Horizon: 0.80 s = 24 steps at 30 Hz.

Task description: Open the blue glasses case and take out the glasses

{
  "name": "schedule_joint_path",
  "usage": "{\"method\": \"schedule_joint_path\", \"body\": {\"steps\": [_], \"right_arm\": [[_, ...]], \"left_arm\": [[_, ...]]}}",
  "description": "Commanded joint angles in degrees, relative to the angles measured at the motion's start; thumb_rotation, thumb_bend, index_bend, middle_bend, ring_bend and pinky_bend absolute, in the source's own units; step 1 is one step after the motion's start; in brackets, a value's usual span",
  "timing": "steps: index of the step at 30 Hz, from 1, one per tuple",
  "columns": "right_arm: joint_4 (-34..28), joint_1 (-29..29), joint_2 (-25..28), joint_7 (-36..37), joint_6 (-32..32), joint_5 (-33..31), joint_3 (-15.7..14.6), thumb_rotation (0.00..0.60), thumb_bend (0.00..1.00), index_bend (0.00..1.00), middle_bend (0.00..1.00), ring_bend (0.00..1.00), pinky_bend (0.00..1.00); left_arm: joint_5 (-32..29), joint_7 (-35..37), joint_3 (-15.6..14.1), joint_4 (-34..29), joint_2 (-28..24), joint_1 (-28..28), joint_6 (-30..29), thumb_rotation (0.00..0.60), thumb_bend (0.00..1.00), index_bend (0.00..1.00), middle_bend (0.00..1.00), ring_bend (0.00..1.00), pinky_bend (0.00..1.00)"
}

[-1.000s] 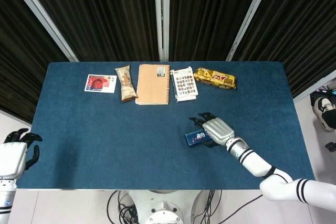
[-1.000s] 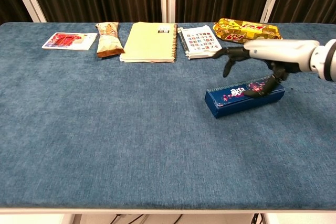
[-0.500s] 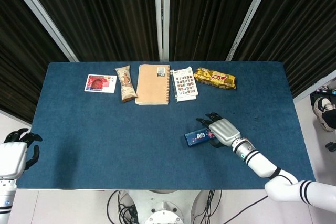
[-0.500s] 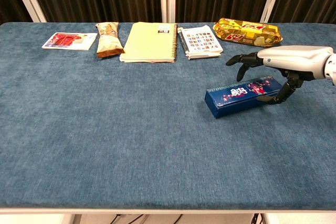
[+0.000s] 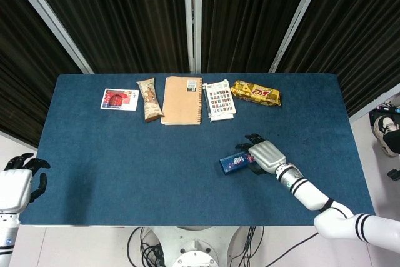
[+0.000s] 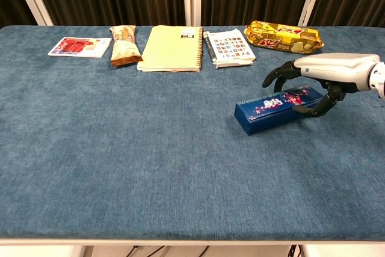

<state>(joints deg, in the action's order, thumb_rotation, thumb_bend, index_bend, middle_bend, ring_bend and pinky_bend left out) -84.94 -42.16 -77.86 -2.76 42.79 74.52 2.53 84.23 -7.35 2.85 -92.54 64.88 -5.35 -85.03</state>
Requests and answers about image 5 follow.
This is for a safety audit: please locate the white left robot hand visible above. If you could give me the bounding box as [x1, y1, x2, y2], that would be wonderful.
[0, 153, 51, 213]

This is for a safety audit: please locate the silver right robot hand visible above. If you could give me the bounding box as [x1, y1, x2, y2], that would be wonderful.
[234, 133, 288, 175]

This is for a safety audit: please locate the yellow biscuit package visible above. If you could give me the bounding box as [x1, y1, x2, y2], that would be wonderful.
[230, 79, 282, 106]

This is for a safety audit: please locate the white stamp-print booklet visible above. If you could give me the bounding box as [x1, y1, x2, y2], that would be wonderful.
[202, 81, 238, 123]

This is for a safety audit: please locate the kraft spiral notebook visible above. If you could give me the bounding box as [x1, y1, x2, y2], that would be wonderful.
[160, 76, 203, 126]

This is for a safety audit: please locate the blue table cloth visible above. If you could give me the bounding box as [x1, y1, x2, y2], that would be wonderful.
[19, 73, 376, 227]

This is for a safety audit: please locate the black and white sneaker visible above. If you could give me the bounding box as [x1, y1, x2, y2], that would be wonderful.
[373, 115, 400, 158]

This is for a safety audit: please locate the beige snack packet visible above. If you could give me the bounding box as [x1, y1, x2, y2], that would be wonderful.
[136, 77, 164, 123]

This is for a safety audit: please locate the red picture card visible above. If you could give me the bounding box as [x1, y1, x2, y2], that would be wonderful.
[100, 88, 139, 112]

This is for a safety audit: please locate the dark pleated curtain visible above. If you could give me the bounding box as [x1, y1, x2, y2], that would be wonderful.
[0, 0, 400, 149]

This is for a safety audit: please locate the long black cable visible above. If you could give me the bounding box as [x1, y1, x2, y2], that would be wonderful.
[227, 225, 319, 267]

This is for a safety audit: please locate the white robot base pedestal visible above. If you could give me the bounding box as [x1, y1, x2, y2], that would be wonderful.
[146, 226, 248, 267]

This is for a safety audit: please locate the white frame bar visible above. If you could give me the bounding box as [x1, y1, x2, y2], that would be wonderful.
[349, 82, 400, 123]

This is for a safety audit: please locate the white slanted frame post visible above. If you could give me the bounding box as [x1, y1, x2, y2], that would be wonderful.
[268, 0, 329, 74]
[2, 0, 94, 74]

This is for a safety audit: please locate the black cable bundle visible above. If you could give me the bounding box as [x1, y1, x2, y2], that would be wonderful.
[127, 226, 166, 267]

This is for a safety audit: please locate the white vertical frame post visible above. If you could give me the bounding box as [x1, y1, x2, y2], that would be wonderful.
[182, 0, 203, 74]

